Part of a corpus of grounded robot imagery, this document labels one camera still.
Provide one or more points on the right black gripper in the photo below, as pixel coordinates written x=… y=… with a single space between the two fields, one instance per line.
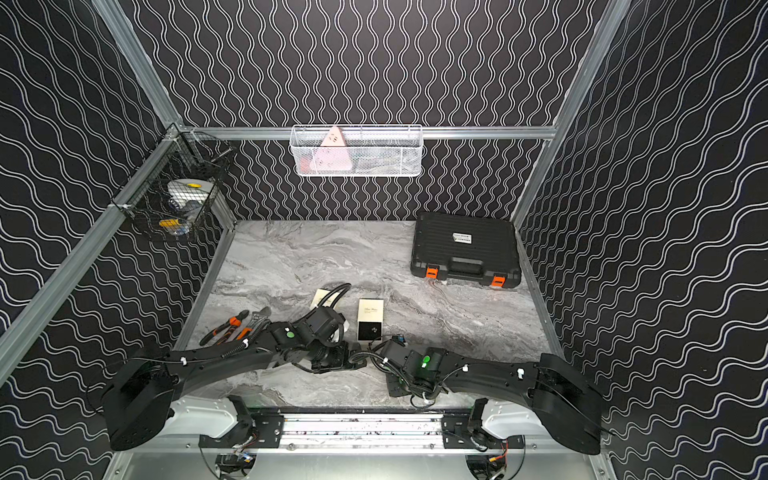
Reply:
x=393 y=391

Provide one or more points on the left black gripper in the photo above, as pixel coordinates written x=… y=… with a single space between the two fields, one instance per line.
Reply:
x=335 y=355

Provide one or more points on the pink triangular card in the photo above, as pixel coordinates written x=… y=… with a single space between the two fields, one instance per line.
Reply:
x=332 y=155

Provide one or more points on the orange black pliers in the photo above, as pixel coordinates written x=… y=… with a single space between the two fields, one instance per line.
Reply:
x=222 y=333

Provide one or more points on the black wire corner basket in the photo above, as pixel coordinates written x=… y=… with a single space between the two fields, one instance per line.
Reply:
x=176 y=199

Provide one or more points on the white wire wall basket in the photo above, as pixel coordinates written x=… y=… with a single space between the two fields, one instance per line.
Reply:
x=375 y=150

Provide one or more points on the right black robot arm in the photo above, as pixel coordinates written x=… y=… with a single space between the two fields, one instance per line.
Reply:
x=568 y=405

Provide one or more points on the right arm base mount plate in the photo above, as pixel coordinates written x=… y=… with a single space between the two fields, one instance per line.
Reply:
x=460 y=431

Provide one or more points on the black plastic tool case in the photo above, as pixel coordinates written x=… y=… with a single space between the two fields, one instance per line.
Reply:
x=481 y=250

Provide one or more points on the aluminium front rail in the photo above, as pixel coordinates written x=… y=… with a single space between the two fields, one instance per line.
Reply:
x=388 y=433

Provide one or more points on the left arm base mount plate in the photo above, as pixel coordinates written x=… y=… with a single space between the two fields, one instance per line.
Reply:
x=260 y=431

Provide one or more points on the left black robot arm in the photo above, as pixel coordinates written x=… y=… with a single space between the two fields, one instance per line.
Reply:
x=137 y=400

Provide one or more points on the orange handled adjustable wrench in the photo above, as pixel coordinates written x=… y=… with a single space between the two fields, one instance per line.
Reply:
x=258 y=320

